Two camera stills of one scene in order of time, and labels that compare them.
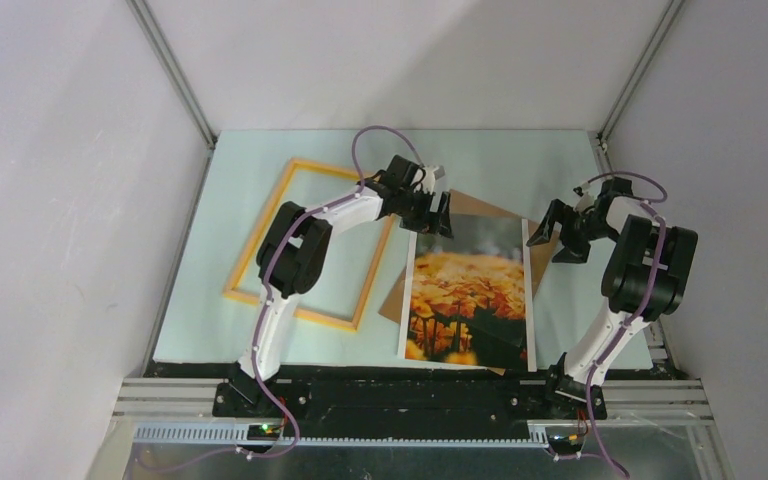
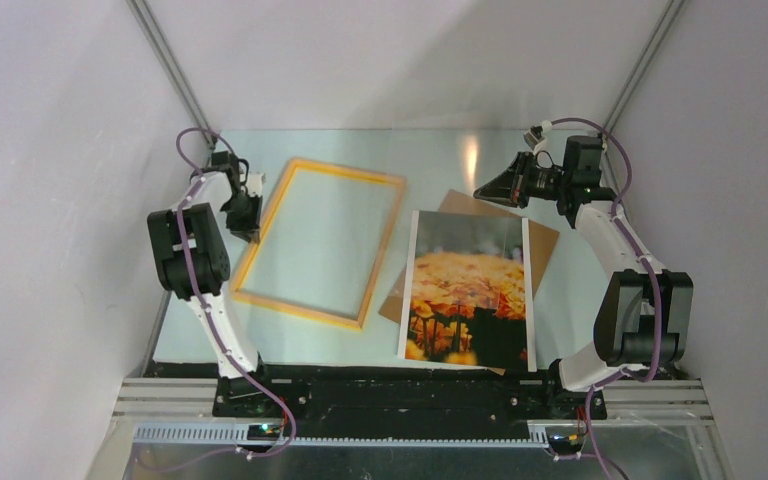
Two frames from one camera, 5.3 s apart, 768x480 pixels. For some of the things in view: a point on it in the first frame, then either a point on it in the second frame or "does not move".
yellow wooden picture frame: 277,194 does not move
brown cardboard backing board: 468,206 does not move
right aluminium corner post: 626,96 does not move
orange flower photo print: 470,298 does not move
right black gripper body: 576,228 → 543,184
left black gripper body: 418,200 → 243,211
